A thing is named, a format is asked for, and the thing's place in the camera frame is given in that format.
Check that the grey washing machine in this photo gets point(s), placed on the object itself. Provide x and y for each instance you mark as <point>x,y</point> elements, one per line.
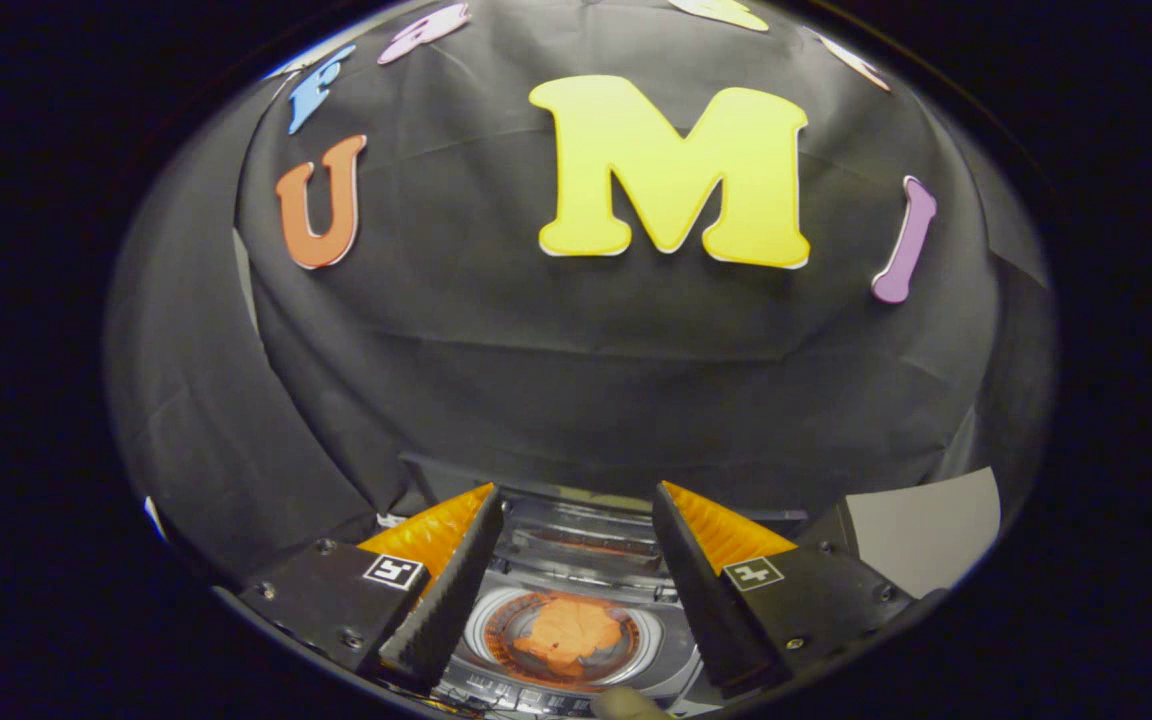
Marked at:
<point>671,650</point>

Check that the beige cabinet with dark top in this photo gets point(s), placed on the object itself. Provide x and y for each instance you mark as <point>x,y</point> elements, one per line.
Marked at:
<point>926,530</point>

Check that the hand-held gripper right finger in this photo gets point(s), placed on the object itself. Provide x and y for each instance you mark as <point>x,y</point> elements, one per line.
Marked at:
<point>701,590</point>

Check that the dark washing machine lid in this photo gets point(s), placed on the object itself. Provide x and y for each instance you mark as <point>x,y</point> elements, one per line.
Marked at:
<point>576,540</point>

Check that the black backdrop cloth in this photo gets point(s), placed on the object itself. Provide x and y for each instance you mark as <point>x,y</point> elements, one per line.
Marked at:
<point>536,350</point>

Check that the orange shirt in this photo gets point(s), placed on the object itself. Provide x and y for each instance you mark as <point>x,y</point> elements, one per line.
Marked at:
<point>566,630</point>

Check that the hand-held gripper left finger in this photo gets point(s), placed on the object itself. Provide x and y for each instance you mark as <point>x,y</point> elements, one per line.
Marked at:
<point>451,590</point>

